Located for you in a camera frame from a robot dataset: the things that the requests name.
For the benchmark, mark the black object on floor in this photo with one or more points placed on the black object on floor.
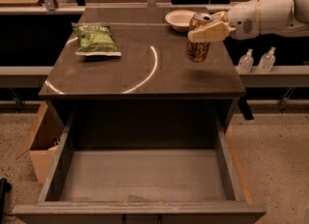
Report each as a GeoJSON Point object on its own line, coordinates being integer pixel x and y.
{"type": "Point", "coordinates": [5, 187]}

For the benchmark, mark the white paper bowl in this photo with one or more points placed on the white paper bowl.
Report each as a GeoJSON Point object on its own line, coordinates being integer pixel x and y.
{"type": "Point", "coordinates": [179, 20]}

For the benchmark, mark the grey drawer cabinet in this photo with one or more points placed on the grey drawer cabinet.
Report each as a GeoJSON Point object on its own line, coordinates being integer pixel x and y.
{"type": "Point", "coordinates": [150, 96]}

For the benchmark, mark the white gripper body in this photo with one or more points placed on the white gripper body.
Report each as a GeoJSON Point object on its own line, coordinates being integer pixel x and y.
{"type": "Point", "coordinates": [241, 19]}

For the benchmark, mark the green chip bag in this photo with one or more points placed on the green chip bag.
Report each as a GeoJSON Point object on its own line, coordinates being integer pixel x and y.
{"type": "Point", "coordinates": [95, 39]}

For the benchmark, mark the clear sanitizer bottle left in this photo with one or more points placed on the clear sanitizer bottle left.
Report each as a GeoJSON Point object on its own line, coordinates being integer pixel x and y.
{"type": "Point", "coordinates": [245, 62]}

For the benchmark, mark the clear sanitizer bottle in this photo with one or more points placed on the clear sanitizer bottle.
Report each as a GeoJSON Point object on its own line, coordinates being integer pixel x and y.
{"type": "Point", "coordinates": [245, 62]}
{"type": "Point", "coordinates": [267, 60]}

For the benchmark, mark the grey metal rail shelf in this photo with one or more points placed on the grey metal rail shelf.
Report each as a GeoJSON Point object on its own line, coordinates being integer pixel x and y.
{"type": "Point", "coordinates": [278, 77]}

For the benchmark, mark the orange soda can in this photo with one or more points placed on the orange soda can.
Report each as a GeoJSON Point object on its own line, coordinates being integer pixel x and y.
{"type": "Point", "coordinates": [197, 51]}

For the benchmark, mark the open top drawer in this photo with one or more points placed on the open top drawer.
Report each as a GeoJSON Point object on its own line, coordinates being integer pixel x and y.
{"type": "Point", "coordinates": [175, 186]}

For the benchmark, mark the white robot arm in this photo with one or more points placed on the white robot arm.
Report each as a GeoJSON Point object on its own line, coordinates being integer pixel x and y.
{"type": "Point", "coordinates": [286, 18]}

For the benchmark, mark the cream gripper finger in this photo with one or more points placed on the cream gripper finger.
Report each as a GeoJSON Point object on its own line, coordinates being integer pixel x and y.
{"type": "Point", "coordinates": [219, 16]}
{"type": "Point", "coordinates": [216, 32]}

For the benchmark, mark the clear sanitizer bottle right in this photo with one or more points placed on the clear sanitizer bottle right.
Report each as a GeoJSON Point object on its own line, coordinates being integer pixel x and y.
{"type": "Point", "coordinates": [267, 60]}

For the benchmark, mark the cardboard box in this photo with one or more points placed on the cardboard box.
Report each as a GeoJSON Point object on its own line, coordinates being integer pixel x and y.
{"type": "Point", "coordinates": [41, 141]}

